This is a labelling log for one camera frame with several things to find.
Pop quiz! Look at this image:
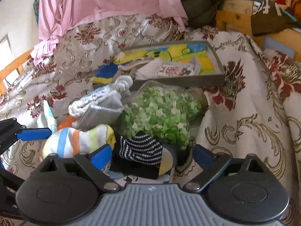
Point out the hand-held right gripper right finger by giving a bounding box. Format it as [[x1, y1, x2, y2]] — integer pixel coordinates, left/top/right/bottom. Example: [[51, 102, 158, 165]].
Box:
[[183, 144, 273, 192]]

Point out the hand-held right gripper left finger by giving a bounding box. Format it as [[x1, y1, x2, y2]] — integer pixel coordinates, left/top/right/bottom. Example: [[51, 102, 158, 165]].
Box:
[[38, 144, 121, 192]]

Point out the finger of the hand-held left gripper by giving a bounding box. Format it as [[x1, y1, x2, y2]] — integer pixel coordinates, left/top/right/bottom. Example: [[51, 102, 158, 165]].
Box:
[[0, 162, 26, 217], [0, 119, 52, 154]]

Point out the white teal tissue pack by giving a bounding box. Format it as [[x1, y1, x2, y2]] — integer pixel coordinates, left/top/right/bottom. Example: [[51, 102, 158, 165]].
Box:
[[36, 99, 58, 135]]

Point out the navy white striped sock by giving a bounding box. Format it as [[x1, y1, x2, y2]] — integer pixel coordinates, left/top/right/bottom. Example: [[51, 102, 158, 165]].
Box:
[[118, 130, 179, 175]]

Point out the white knit cloth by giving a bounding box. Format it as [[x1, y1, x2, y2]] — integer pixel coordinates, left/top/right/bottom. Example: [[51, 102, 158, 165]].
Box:
[[68, 75, 134, 118]]

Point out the grey tray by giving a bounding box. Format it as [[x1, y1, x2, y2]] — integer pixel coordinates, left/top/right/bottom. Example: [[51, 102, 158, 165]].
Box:
[[119, 40, 227, 93]]

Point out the beige drawstring bag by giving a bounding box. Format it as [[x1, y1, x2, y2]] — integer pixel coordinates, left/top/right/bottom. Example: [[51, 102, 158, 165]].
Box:
[[117, 58, 165, 79]]

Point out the green scrubby cloth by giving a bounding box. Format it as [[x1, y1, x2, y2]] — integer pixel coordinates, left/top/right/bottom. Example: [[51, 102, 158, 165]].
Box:
[[117, 85, 210, 151]]

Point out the floral bedspread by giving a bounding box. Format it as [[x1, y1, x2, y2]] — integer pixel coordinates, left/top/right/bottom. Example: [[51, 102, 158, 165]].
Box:
[[0, 14, 301, 226]]

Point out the yellow blue cartoon cloth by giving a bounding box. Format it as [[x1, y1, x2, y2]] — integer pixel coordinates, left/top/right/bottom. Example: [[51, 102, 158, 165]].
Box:
[[90, 43, 213, 85]]

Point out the light blue board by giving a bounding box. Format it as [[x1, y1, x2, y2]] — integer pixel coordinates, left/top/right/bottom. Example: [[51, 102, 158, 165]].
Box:
[[264, 35, 296, 60]]

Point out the pink sheet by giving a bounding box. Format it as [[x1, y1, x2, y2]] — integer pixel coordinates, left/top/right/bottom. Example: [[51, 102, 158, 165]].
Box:
[[30, 0, 189, 65]]

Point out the olive puffer jacket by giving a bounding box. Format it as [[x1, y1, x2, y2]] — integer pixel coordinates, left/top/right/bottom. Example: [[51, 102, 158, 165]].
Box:
[[174, 0, 274, 29]]

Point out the brown cloth with white letters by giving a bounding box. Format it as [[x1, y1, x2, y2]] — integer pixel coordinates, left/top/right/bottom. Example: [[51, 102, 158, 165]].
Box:
[[250, 0, 299, 37]]

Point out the wooden bed rail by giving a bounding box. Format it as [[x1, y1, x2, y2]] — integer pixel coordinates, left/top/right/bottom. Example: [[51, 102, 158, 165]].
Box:
[[0, 48, 34, 95]]

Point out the wall poster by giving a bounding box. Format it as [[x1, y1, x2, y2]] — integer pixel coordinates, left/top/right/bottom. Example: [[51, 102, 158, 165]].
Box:
[[32, 0, 41, 27]]

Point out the wooden bed frame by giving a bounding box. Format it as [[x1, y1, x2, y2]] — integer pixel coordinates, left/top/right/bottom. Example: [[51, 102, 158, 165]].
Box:
[[216, 0, 301, 60]]

